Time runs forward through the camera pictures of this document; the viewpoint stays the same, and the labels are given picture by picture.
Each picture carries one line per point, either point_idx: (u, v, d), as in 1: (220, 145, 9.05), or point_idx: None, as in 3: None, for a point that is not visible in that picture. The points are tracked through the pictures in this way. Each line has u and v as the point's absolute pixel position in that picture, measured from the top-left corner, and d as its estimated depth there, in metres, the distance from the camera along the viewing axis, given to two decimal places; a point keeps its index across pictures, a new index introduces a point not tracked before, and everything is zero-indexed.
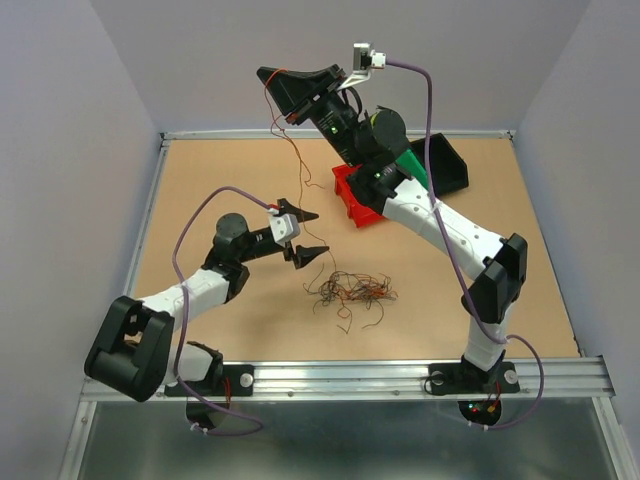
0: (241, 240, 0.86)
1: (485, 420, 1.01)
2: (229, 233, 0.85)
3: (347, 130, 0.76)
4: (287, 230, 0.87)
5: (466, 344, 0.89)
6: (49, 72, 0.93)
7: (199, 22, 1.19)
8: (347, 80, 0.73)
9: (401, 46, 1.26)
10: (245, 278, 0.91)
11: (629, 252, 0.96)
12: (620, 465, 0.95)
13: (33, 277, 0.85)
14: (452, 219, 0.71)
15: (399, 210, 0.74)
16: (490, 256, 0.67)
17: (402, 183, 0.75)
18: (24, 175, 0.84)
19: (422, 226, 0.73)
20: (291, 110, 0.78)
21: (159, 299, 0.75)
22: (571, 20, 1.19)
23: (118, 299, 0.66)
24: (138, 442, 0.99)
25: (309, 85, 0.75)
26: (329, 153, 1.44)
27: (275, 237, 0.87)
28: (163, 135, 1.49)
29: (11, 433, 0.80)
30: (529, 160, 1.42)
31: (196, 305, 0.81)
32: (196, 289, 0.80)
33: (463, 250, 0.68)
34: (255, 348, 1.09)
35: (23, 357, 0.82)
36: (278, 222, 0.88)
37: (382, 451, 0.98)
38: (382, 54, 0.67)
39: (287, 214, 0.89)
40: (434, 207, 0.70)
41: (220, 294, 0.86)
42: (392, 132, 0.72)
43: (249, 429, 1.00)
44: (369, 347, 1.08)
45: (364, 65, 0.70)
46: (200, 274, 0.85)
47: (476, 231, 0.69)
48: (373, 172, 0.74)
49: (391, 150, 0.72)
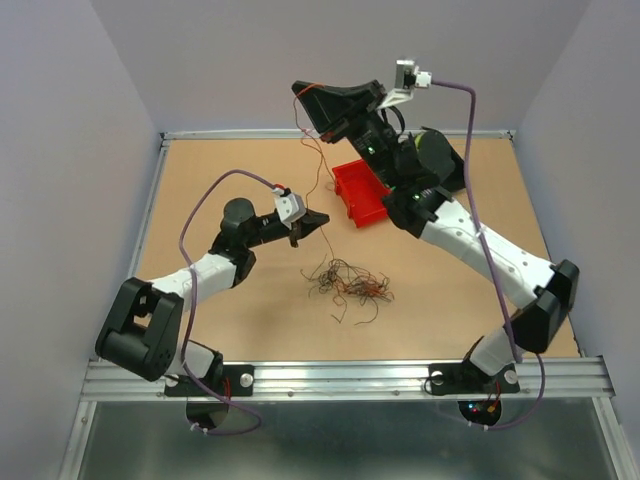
0: (247, 225, 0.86)
1: (485, 420, 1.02)
2: (236, 217, 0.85)
3: (385, 151, 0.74)
4: (293, 209, 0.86)
5: (475, 348, 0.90)
6: (48, 72, 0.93)
7: (199, 22, 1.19)
8: (387, 98, 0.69)
9: (401, 46, 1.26)
10: (251, 263, 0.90)
11: (629, 252, 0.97)
12: (620, 465, 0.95)
13: (32, 277, 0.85)
14: (498, 245, 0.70)
15: (438, 233, 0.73)
16: (541, 284, 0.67)
17: (442, 205, 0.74)
18: (23, 175, 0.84)
19: (464, 250, 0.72)
20: (326, 128, 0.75)
21: (168, 281, 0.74)
22: (571, 20, 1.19)
23: (128, 281, 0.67)
24: (138, 442, 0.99)
25: (348, 103, 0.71)
26: (329, 153, 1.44)
27: (282, 217, 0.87)
28: (163, 135, 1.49)
29: (11, 434, 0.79)
30: (529, 160, 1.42)
31: (203, 288, 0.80)
32: (204, 272, 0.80)
33: (511, 277, 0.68)
34: (255, 348, 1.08)
35: (23, 357, 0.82)
36: (284, 201, 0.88)
37: (382, 452, 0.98)
38: (427, 73, 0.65)
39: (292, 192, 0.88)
40: (479, 231, 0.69)
41: (228, 278, 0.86)
42: (437, 156, 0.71)
43: (249, 426, 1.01)
44: (369, 347, 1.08)
45: (407, 83, 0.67)
46: (208, 258, 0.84)
47: (524, 258, 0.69)
48: (412, 194, 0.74)
49: (436, 175, 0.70)
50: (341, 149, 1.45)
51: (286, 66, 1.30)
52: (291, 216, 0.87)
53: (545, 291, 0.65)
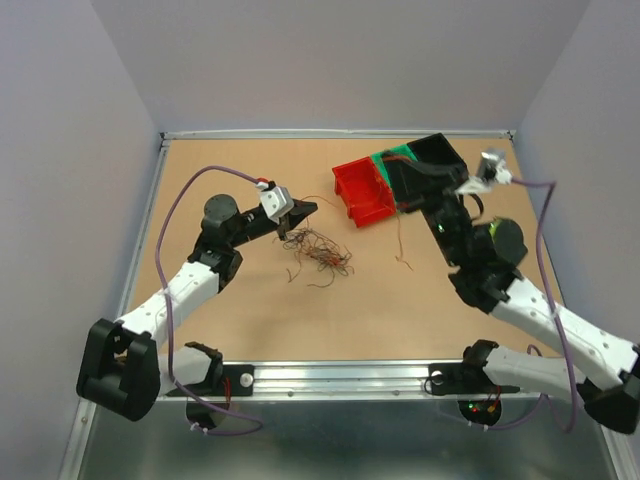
0: (231, 223, 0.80)
1: (485, 420, 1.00)
2: (218, 216, 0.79)
3: (456, 231, 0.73)
4: (279, 204, 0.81)
5: (492, 364, 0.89)
6: (48, 72, 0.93)
7: (199, 22, 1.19)
8: (466, 184, 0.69)
9: (401, 46, 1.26)
10: (238, 264, 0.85)
11: (630, 253, 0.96)
12: (620, 465, 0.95)
13: (32, 277, 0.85)
14: (575, 325, 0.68)
15: (508, 312, 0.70)
16: (625, 369, 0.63)
17: (512, 283, 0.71)
18: (24, 176, 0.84)
19: (538, 331, 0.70)
20: (404, 199, 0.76)
21: (140, 316, 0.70)
22: (572, 19, 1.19)
23: (97, 325, 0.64)
24: (138, 442, 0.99)
25: (427, 182, 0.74)
26: (328, 153, 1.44)
27: (268, 212, 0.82)
28: (163, 135, 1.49)
29: (11, 434, 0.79)
30: (529, 160, 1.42)
31: (182, 309, 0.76)
32: (180, 293, 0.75)
33: (592, 360, 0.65)
34: (255, 348, 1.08)
35: (23, 358, 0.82)
36: (269, 196, 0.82)
37: (382, 451, 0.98)
38: (508, 173, 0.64)
39: (277, 186, 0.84)
40: (555, 312, 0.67)
41: (212, 287, 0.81)
42: (511, 241, 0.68)
43: (250, 428, 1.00)
44: (369, 346, 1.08)
45: (486, 176, 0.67)
46: (184, 271, 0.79)
47: (603, 339, 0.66)
48: (484, 274, 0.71)
49: (510, 263, 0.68)
50: (341, 149, 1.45)
51: (286, 66, 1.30)
52: (277, 211, 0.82)
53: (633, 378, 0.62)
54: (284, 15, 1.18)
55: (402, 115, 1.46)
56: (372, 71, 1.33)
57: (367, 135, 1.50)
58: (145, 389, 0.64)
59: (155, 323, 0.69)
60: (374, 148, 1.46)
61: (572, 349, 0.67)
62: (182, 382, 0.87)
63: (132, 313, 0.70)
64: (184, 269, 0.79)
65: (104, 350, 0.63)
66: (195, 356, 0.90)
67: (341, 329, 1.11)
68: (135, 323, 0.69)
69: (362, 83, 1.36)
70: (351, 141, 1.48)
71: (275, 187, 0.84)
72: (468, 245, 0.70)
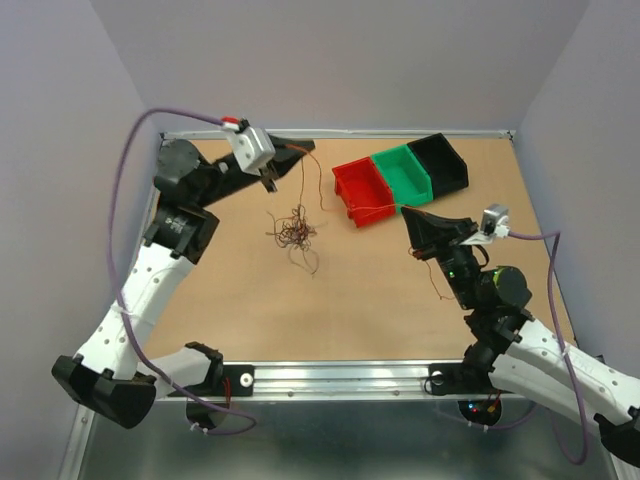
0: (193, 179, 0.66)
1: (485, 420, 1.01)
2: (173, 171, 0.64)
3: (466, 277, 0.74)
4: (253, 153, 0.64)
5: (500, 376, 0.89)
6: (48, 73, 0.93)
7: (199, 23, 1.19)
8: (471, 236, 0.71)
9: (401, 46, 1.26)
10: (211, 229, 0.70)
11: (630, 253, 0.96)
12: (620, 465, 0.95)
13: (32, 277, 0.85)
14: (585, 364, 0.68)
15: (521, 351, 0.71)
16: (635, 405, 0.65)
17: (523, 325, 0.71)
18: (24, 177, 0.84)
19: (548, 368, 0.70)
20: (418, 246, 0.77)
21: (98, 346, 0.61)
22: (571, 20, 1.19)
23: (57, 365, 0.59)
24: (138, 442, 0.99)
25: (438, 232, 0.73)
26: (328, 153, 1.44)
27: (241, 164, 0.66)
28: (163, 135, 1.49)
29: (11, 434, 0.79)
30: (529, 160, 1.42)
31: (146, 318, 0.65)
32: (137, 305, 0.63)
33: (603, 398, 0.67)
34: (255, 348, 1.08)
35: (23, 358, 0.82)
36: (241, 142, 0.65)
37: (382, 451, 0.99)
38: (505, 228, 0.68)
39: (249, 128, 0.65)
40: (565, 353, 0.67)
41: (183, 269, 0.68)
42: (515, 287, 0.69)
43: (247, 426, 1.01)
44: (369, 346, 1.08)
45: (488, 230, 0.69)
46: (141, 264, 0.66)
47: (612, 377, 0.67)
48: (495, 317, 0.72)
49: (516, 305, 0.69)
50: (341, 150, 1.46)
51: (286, 66, 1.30)
52: (252, 163, 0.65)
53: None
54: (284, 15, 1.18)
55: (402, 115, 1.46)
56: (372, 72, 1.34)
57: (367, 135, 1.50)
58: (137, 398, 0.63)
59: (115, 355, 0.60)
60: (374, 149, 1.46)
61: (582, 387, 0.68)
62: (184, 382, 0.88)
63: (89, 343, 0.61)
64: (143, 258, 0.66)
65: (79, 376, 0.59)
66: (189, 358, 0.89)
67: (341, 328, 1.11)
68: (93, 358, 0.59)
69: (362, 83, 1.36)
70: (351, 142, 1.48)
71: (246, 130, 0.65)
72: (477, 290, 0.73)
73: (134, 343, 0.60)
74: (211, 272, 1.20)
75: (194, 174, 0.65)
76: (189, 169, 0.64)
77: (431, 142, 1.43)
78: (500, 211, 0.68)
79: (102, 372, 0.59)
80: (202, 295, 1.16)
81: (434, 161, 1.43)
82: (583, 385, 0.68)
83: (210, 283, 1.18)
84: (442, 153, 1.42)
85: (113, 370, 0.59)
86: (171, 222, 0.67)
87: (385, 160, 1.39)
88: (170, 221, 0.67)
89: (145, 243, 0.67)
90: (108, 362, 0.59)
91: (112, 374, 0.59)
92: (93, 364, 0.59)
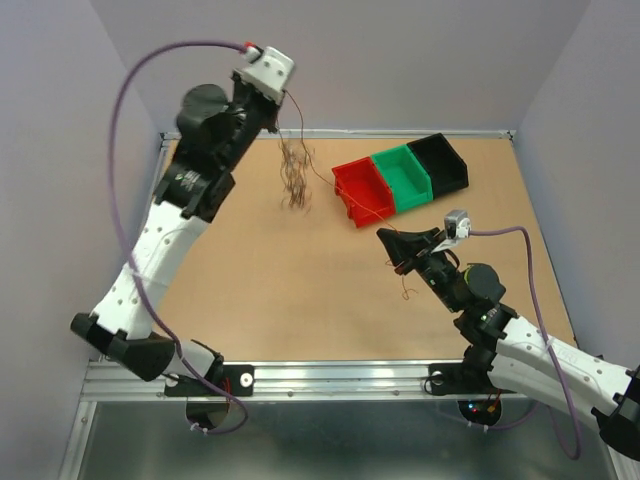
0: (218, 125, 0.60)
1: (485, 420, 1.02)
2: (197, 112, 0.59)
3: (446, 280, 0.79)
4: (285, 70, 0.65)
5: (497, 375, 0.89)
6: (47, 74, 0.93)
7: (199, 23, 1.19)
8: (441, 243, 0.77)
9: (401, 46, 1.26)
10: (225, 187, 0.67)
11: (629, 252, 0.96)
12: (621, 467, 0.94)
13: (30, 278, 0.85)
14: (569, 355, 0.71)
15: (505, 348, 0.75)
16: (620, 392, 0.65)
17: (508, 321, 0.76)
18: (24, 178, 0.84)
19: (536, 363, 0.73)
20: (397, 261, 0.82)
21: (112, 306, 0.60)
22: (572, 19, 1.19)
23: (74, 325, 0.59)
24: (139, 443, 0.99)
25: (410, 246, 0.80)
26: (328, 153, 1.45)
27: (274, 83, 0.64)
28: (163, 135, 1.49)
29: (11, 434, 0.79)
30: (529, 160, 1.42)
31: (159, 279, 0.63)
32: (147, 267, 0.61)
33: (589, 387, 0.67)
34: (259, 347, 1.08)
35: (22, 359, 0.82)
36: (266, 65, 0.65)
37: (382, 451, 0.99)
38: (466, 228, 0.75)
39: (268, 50, 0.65)
40: (548, 344, 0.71)
41: (195, 230, 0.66)
42: (489, 283, 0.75)
43: (238, 423, 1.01)
44: (369, 344, 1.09)
45: (452, 235, 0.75)
46: (151, 224, 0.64)
47: (597, 366, 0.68)
48: (480, 315, 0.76)
49: (493, 297, 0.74)
50: (340, 149, 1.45)
51: None
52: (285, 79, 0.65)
53: (626, 399, 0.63)
54: (283, 15, 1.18)
55: (402, 115, 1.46)
56: (371, 73, 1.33)
57: (367, 135, 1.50)
58: (149, 361, 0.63)
59: (129, 316, 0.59)
60: (373, 149, 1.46)
61: (569, 379, 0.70)
62: (197, 368, 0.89)
63: (103, 303, 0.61)
64: (153, 218, 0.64)
65: (94, 335, 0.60)
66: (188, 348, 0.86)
67: (341, 328, 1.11)
68: (108, 317, 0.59)
69: (362, 83, 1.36)
70: (351, 141, 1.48)
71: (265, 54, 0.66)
72: (457, 293, 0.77)
73: (147, 304, 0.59)
74: (210, 273, 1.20)
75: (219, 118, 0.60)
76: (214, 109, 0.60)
77: (431, 143, 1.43)
78: (457, 215, 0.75)
79: (116, 332, 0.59)
80: (200, 302, 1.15)
81: (433, 161, 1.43)
82: (569, 376, 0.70)
83: (209, 282, 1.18)
84: (442, 154, 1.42)
85: (127, 331, 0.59)
86: (182, 178, 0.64)
87: (384, 160, 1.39)
88: (180, 176, 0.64)
89: (155, 201, 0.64)
90: (122, 323, 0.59)
91: (126, 335, 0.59)
92: (107, 324, 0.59)
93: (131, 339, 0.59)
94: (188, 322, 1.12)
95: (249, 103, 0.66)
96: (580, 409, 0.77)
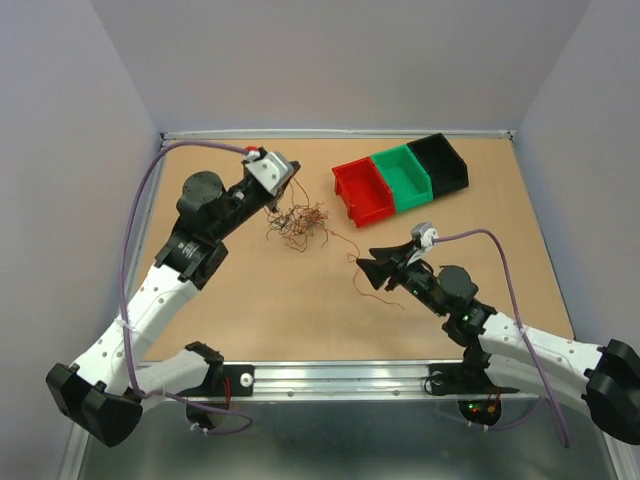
0: (214, 207, 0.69)
1: (485, 420, 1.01)
2: (196, 199, 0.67)
3: (426, 288, 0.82)
4: (279, 174, 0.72)
5: (494, 375, 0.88)
6: (45, 75, 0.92)
7: (198, 23, 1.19)
8: (415, 254, 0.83)
9: (401, 45, 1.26)
10: (220, 257, 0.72)
11: (630, 252, 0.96)
12: (621, 467, 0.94)
13: (29, 277, 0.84)
14: (543, 339, 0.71)
15: (489, 343, 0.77)
16: (591, 367, 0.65)
17: (488, 318, 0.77)
18: (23, 178, 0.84)
19: (516, 353, 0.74)
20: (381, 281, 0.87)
21: (95, 358, 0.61)
22: (573, 18, 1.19)
23: (50, 376, 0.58)
24: (139, 443, 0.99)
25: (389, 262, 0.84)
26: (329, 153, 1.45)
27: (267, 184, 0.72)
28: (163, 135, 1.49)
29: (11, 433, 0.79)
30: (529, 160, 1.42)
31: (146, 336, 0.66)
32: (137, 322, 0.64)
33: (562, 367, 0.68)
34: (263, 348, 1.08)
35: (22, 357, 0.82)
36: (264, 167, 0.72)
37: (382, 452, 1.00)
38: (430, 231, 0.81)
39: (269, 153, 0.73)
40: (521, 332, 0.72)
41: (189, 293, 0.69)
42: (460, 280, 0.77)
43: (236, 427, 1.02)
44: (370, 343, 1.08)
45: (420, 245, 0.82)
46: (148, 283, 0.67)
47: (569, 346, 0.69)
48: (461, 315, 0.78)
49: (466, 294, 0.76)
50: (340, 150, 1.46)
51: (287, 65, 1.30)
52: (277, 184, 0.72)
53: (597, 373, 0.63)
54: (283, 16, 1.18)
55: (402, 115, 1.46)
56: (372, 72, 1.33)
57: (367, 135, 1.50)
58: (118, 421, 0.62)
59: (110, 368, 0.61)
60: (373, 149, 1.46)
61: (545, 362, 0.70)
62: (180, 388, 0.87)
63: (87, 354, 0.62)
64: (150, 278, 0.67)
65: (71, 388, 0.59)
66: (186, 381, 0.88)
67: (340, 328, 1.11)
68: (89, 369, 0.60)
69: (362, 83, 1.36)
70: (351, 142, 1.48)
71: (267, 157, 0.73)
72: (436, 298, 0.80)
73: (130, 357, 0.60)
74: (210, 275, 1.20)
75: (215, 204, 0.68)
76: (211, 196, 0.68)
77: (430, 143, 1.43)
78: (422, 226, 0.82)
79: (95, 383, 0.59)
80: (201, 304, 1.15)
81: (434, 161, 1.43)
82: (544, 359, 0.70)
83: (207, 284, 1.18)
84: (442, 154, 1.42)
85: (106, 384, 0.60)
86: (183, 247, 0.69)
87: (384, 160, 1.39)
88: (182, 246, 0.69)
89: (156, 264, 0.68)
90: (102, 374, 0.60)
91: (104, 387, 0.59)
92: (87, 376, 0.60)
93: (109, 392, 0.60)
94: (175, 322, 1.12)
95: (249, 188, 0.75)
96: (567, 395, 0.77)
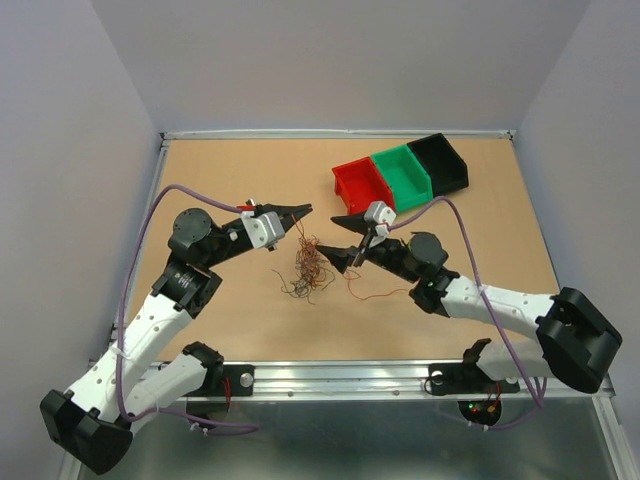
0: (205, 242, 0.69)
1: (485, 420, 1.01)
2: (187, 235, 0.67)
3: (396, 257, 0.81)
4: (267, 238, 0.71)
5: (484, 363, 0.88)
6: (44, 74, 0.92)
7: (198, 23, 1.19)
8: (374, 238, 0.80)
9: (401, 45, 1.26)
10: (214, 287, 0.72)
11: (629, 252, 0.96)
12: (621, 467, 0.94)
13: (29, 277, 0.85)
14: (500, 294, 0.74)
15: (452, 306, 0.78)
16: (542, 314, 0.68)
17: (450, 282, 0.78)
18: (23, 179, 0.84)
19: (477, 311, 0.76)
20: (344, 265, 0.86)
21: (89, 384, 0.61)
22: (573, 18, 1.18)
23: (45, 401, 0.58)
24: (139, 443, 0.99)
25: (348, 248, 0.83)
26: (328, 153, 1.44)
27: (254, 244, 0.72)
28: (163, 135, 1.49)
29: (12, 432, 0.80)
30: (529, 160, 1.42)
31: (141, 364, 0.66)
32: (134, 349, 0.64)
33: (516, 317, 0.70)
34: (263, 348, 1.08)
35: (22, 357, 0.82)
36: (255, 226, 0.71)
37: (382, 451, 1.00)
38: (385, 207, 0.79)
39: (264, 215, 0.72)
40: (480, 289, 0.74)
41: (184, 322, 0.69)
42: (431, 247, 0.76)
43: (242, 430, 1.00)
44: (370, 343, 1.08)
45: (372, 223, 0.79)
46: (144, 311, 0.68)
47: (524, 297, 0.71)
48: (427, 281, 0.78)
49: (436, 262, 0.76)
50: (340, 149, 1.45)
51: (287, 65, 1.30)
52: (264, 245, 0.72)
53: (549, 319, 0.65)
54: (283, 16, 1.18)
55: (402, 114, 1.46)
56: (372, 72, 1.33)
57: (367, 135, 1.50)
58: (108, 449, 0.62)
59: (105, 394, 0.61)
60: (373, 149, 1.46)
61: (501, 315, 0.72)
62: (175, 396, 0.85)
63: (81, 380, 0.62)
64: (145, 306, 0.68)
65: (65, 414, 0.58)
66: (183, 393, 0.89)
67: (340, 328, 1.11)
68: (84, 395, 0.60)
69: (362, 83, 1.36)
70: (351, 141, 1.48)
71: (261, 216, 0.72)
72: (409, 266, 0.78)
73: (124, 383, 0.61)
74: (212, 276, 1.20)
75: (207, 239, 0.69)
76: (201, 233, 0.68)
77: (431, 143, 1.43)
78: (374, 210, 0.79)
79: (88, 409, 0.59)
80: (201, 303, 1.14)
81: (434, 161, 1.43)
82: (500, 313, 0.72)
83: None
84: (442, 154, 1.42)
85: (99, 410, 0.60)
86: (179, 277, 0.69)
87: (385, 160, 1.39)
88: (178, 275, 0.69)
89: (152, 292, 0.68)
90: (96, 401, 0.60)
91: (98, 414, 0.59)
92: (80, 401, 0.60)
93: (101, 418, 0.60)
94: None
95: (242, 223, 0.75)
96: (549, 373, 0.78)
